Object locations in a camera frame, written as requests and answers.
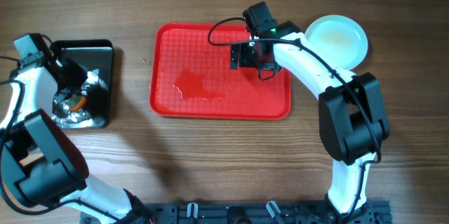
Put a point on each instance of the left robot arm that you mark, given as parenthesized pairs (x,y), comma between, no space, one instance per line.
(40,165)

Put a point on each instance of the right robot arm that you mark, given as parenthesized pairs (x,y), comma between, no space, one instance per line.
(352,118)

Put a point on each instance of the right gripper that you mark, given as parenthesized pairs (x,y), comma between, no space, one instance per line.
(245,61)

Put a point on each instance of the pale blue plate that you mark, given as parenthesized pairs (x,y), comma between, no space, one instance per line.
(338,39)

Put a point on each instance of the black mounting rail base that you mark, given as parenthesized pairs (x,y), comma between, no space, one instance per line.
(296,213)

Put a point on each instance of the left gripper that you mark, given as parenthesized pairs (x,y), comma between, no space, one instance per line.
(78,77)

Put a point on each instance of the orange and green sponge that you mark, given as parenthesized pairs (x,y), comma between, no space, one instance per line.
(77,102)

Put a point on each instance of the red plastic tray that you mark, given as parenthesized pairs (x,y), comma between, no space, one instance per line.
(192,77)

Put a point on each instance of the black rectangular water tray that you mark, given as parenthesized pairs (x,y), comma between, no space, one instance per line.
(96,56)

